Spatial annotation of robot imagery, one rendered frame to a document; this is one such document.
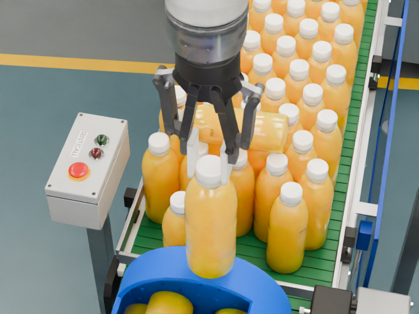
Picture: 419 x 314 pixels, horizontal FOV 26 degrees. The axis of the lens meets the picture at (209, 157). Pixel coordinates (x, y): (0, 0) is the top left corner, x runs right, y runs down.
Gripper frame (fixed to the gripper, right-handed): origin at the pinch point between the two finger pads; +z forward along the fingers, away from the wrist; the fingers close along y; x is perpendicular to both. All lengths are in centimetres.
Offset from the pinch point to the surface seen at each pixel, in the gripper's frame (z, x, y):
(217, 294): 37.4, 2.5, 0.2
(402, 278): 85, 45, 32
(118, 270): 60, 16, -24
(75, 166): 39, 23, -32
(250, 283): 28.4, 0.4, 6.1
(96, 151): 39, 27, -30
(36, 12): 153, 180, -124
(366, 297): 64, 25, 24
